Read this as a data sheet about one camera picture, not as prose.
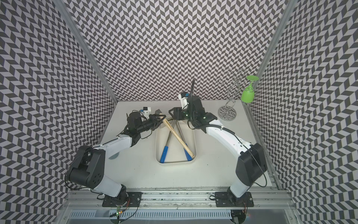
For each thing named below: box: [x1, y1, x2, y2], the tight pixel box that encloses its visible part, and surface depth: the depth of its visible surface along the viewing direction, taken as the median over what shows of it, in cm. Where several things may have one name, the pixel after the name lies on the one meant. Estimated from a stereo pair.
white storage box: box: [155, 118, 198, 165], surface depth 93 cm
